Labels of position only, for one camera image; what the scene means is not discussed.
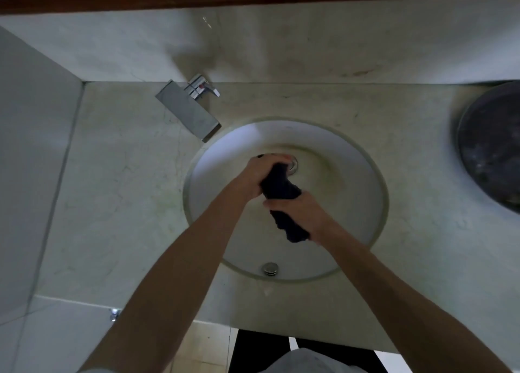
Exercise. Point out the person's left hand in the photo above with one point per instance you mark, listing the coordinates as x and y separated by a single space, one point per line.
256 175

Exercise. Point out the white printed t-shirt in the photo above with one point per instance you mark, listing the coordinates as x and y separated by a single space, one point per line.
317 362

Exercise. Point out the chrome square faucet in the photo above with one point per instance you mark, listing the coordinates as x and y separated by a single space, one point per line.
191 108

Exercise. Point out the black trousers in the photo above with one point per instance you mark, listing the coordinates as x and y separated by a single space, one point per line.
260 352

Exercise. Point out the white oval sink basin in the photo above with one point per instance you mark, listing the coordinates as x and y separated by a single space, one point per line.
345 181

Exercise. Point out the chrome wall hook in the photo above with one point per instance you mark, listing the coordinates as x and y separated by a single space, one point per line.
115 315

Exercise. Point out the beige marble sink countertop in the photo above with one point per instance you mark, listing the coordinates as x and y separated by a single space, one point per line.
122 202

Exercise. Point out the black round tray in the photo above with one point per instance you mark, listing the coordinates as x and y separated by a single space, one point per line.
495 145

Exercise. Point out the chrome sink drain stopper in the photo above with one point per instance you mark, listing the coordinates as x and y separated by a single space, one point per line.
293 164

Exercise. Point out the person's right forearm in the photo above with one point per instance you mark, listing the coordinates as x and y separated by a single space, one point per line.
406 303

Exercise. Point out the person's right hand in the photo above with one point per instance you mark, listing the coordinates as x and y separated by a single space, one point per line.
300 210

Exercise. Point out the person's left forearm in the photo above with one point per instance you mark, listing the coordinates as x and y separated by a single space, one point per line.
162 291

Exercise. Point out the dark blue cleaning cloth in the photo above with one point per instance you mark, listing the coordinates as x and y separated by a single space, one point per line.
278 185

